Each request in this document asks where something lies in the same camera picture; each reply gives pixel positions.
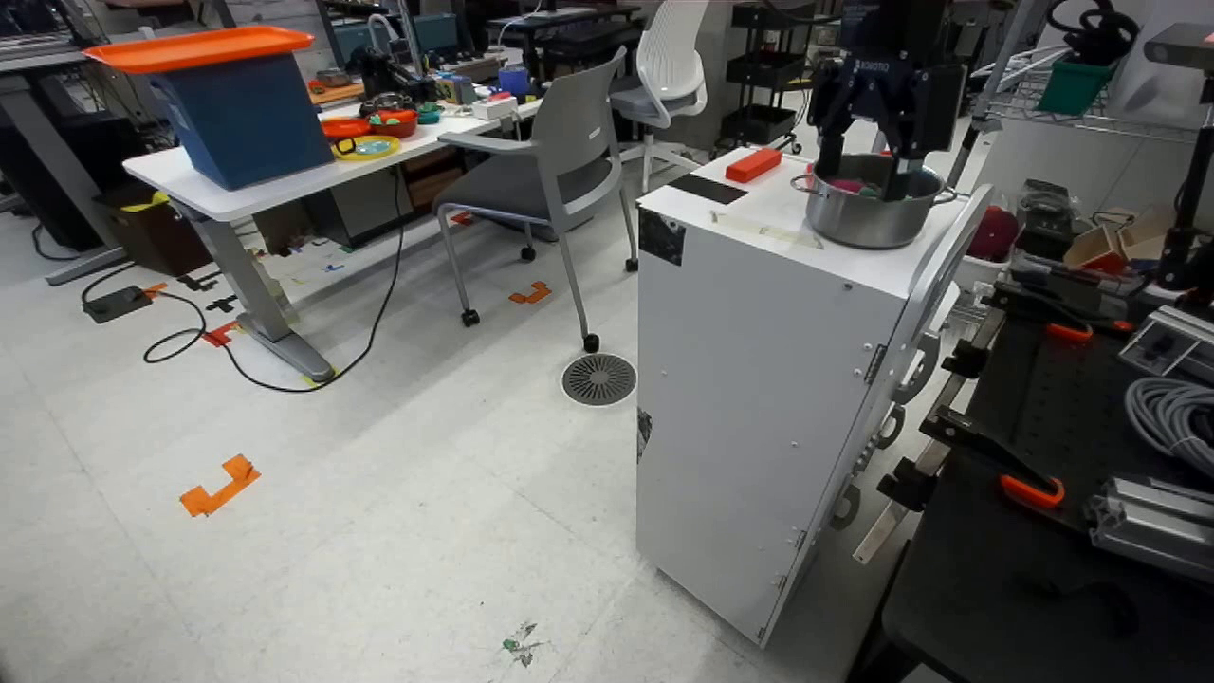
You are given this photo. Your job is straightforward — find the brown storage box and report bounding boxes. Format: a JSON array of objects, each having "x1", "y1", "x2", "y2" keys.
[{"x1": 106, "y1": 195, "x2": 211, "y2": 276}]

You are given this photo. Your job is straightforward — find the white desk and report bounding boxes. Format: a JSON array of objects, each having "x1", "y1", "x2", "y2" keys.
[{"x1": 122, "y1": 90, "x2": 547, "y2": 387}]

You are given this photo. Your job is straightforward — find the black floor cable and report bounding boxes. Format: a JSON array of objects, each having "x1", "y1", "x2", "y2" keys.
[{"x1": 142, "y1": 165, "x2": 409, "y2": 397}]

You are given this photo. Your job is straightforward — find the maroon round object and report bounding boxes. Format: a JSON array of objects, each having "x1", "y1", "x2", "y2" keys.
[{"x1": 964, "y1": 202, "x2": 1026, "y2": 264}]

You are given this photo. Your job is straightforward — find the white office chair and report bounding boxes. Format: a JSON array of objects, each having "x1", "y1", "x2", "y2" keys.
[{"x1": 614, "y1": 0, "x2": 715, "y2": 195}]

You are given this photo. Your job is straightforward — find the black equipment case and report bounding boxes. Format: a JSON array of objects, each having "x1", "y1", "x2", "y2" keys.
[{"x1": 485, "y1": 5, "x2": 649, "y2": 86}]

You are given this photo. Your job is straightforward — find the orange plastic tray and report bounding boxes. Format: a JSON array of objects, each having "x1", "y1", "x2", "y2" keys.
[{"x1": 316, "y1": 114, "x2": 375, "y2": 145}]

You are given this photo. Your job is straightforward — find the black stand pole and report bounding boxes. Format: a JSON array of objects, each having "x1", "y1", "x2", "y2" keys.
[{"x1": 1155, "y1": 126, "x2": 1214, "y2": 292}]

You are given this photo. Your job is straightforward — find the grey side desk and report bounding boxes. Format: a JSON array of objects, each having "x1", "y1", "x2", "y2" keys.
[{"x1": 0, "y1": 35, "x2": 128, "y2": 288}]

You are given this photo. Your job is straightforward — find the black shelf cart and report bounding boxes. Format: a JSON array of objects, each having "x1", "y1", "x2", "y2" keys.
[{"x1": 717, "y1": 0, "x2": 820, "y2": 152}]

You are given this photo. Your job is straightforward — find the orange rectangular block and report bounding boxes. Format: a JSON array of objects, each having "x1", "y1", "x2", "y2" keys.
[{"x1": 726, "y1": 145, "x2": 784, "y2": 186}]

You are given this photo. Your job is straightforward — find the black flat rectangular plate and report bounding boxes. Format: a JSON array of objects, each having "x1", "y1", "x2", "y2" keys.
[{"x1": 668, "y1": 171, "x2": 746, "y2": 210}]

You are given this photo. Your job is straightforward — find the yellow green plate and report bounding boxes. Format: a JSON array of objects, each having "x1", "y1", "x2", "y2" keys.
[{"x1": 330, "y1": 131, "x2": 407, "y2": 165}]

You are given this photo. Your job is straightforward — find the black cable tangle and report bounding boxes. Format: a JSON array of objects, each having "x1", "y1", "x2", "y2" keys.
[{"x1": 1042, "y1": 0, "x2": 1143, "y2": 68}]

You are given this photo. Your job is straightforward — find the white toy kitchen cabinet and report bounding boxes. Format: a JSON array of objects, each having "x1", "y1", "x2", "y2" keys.
[{"x1": 633, "y1": 126, "x2": 997, "y2": 651}]

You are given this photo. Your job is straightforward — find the brown cardboard box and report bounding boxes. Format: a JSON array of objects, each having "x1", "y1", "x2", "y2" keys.
[{"x1": 402, "y1": 152, "x2": 469, "y2": 211}]

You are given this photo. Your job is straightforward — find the grey cable bundle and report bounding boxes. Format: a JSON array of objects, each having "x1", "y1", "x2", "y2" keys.
[{"x1": 1124, "y1": 372, "x2": 1214, "y2": 482}]

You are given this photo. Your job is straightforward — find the blue storage bin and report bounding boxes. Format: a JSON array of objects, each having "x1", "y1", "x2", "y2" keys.
[{"x1": 147, "y1": 50, "x2": 334, "y2": 195}]

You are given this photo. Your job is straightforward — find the grey office chair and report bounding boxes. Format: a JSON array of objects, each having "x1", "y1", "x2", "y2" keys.
[{"x1": 431, "y1": 44, "x2": 643, "y2": 358}]

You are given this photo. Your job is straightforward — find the metal wire shelf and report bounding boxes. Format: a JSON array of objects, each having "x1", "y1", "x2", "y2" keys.
[{"x1": 945, "y1": 0, "x2": 1214, "y2": 195}]

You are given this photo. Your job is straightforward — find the steel cooking pot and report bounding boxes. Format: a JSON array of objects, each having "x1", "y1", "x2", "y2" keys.
[{"x1": 794, "y1": 157, "x2": 960, "y2": 253}]

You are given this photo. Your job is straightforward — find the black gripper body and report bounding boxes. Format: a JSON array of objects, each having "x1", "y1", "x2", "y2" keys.
[{"x1": 827, "y1": 50, "x2": 964, "y2": 129}]

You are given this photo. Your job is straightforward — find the black power adapter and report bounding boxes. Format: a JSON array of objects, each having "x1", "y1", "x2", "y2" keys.
[{"x1": 81, "y1": 281, "x2": 156, "y2": 325}]

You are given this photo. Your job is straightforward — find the red plastic bowl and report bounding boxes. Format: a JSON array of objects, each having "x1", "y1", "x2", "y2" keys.
[{"x1": 363, "y1": 106, "x2": 423, "y2": 140}]

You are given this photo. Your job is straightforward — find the orange bin lid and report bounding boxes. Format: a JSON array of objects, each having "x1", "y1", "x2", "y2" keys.
[{"x1": 82, "y1": 24, "x2": 318, "y2": 79}]

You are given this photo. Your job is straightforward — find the black clamp knob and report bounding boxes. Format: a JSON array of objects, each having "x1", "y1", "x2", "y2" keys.
[
  {"x1": 878, "y1": 454, "x2": 940, "y2": 511},
  {"x1": 940, "y1": 337, "x2": 993, "y2": 378}
]

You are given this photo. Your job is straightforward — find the black perforated work table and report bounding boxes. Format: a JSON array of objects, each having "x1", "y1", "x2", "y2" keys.
[{"x1": 847, "y1": 268, "x2": 1214, "y2": 683}]

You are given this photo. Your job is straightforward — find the orange L-shaped floor tape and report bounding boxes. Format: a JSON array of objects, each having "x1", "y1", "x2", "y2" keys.
[{"x1": 177, "y1": 451, "x2": 266, "y2": 521}]

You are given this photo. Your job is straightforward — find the green box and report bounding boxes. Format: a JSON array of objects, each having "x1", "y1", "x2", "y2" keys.
[{"x1": 1036, "y1": 53, "x2": 1119, "y2": 120}]

